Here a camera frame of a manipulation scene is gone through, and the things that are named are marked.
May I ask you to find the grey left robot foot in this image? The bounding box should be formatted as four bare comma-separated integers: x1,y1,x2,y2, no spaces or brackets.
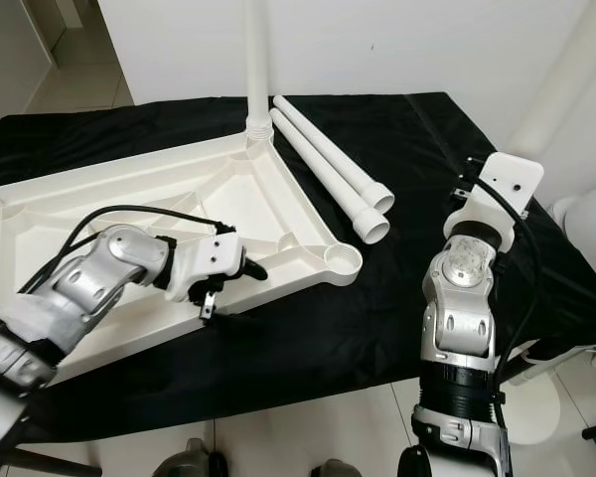
154,437,224,477

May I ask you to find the black tablecloth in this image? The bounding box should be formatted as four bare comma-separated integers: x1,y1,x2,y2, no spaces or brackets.
0,91,596,443

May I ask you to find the grey right robot foot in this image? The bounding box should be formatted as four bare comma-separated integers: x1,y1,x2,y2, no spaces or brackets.
313,459,373,477

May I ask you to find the white round fan base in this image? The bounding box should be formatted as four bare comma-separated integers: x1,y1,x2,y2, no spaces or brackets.
502,383,567,448

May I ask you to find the white plastic table leg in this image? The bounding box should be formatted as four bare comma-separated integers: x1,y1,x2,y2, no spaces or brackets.
268,107,391,246
507,0,596,160
273,94,396,215
243,0,272,140

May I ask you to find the white fan head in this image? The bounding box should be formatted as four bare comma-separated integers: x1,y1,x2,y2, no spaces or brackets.
551,194,596,289

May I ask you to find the grey robot foot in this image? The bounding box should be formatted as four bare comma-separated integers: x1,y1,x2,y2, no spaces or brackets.
154,437,224,477
313,459,373,477

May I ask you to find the white plastic children table top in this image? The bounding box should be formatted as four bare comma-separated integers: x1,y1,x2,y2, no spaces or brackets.
0,124,364,384

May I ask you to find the black metal worktable leg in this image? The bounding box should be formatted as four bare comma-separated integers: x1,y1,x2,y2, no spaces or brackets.
0,447,105,477

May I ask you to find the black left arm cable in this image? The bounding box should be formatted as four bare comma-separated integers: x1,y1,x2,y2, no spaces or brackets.
55,204,229,289

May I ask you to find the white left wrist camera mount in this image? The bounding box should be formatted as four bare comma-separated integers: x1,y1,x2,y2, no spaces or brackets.
167,227,247,304

